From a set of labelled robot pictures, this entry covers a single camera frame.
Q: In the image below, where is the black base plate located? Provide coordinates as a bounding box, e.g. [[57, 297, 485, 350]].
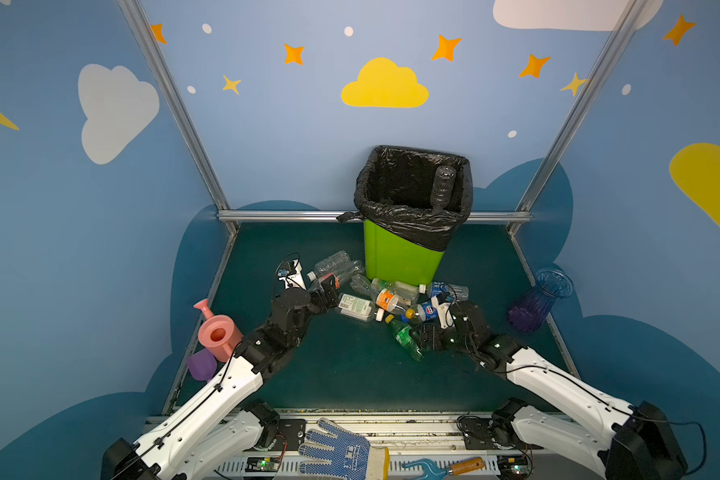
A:
[[456, 415, 517, 450], [255, 418, 307, 451]]

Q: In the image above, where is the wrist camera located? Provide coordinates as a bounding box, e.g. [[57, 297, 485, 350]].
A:
[[276, 258, 306, 290], [431, 293, 454, 329]]

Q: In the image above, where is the pink toy watering can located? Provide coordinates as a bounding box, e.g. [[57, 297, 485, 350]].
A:
[[194, 299, 243, 362]]

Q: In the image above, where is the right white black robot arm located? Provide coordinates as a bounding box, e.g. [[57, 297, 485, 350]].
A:
[[403, 301, 692, 479]]

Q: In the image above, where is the tall clear bottle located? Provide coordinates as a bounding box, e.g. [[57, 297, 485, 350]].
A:
[[430, 165, 457, 214]]

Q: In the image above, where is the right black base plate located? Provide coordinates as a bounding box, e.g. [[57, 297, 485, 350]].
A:
[[456, 415, 517, 450]]

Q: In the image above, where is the crushed orange label bottle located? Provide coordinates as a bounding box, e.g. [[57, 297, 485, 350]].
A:
[[350, 275, 419, 315]]

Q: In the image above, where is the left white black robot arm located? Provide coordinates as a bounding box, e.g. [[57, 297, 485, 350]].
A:
[[101, 274, 339, 479]]

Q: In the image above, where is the blue label water bottle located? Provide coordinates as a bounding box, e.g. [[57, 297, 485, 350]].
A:
[[419, 281, 469, 302]]

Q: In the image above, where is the teal fork wooden handle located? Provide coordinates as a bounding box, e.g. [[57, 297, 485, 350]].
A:
[[401, 456, 487, 480]]

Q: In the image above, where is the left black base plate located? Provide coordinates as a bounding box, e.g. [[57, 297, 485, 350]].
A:
[[255, 418, 307, 451]]

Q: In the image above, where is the green sprite bottle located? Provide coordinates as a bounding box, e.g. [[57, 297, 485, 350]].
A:
[[384, 314, 422, 361]]

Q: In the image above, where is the black bin liner bag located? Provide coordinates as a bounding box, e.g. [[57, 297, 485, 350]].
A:
[[336, 145, 473, 252]]

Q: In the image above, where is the green plastic trash bin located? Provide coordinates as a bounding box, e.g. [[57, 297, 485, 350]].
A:
[[363, 220, 444, 286]]

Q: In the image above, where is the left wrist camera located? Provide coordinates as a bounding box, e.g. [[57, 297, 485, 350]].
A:
[[276, 258, 306, 290]]

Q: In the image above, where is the blue dotted work glove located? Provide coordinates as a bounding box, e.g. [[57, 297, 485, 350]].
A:
[[298, 418, 390, 480]]

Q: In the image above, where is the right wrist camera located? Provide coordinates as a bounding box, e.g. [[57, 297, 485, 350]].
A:
[[431, 293, 454, 329]]

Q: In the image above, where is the clear bottle white cap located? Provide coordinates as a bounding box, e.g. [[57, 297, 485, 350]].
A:
[[307, 250, 351, 281]]

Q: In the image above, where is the aluminium frame back rail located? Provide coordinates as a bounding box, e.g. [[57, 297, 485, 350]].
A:
[[217, 209, 532, 224]]

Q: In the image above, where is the clear bottle red label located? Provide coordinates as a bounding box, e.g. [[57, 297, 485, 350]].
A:
[[320, 260, 365, 289]]

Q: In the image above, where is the purple ribbed plastic vase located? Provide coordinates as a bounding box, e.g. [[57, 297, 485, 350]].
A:
[[507, 268, 574, 333]]

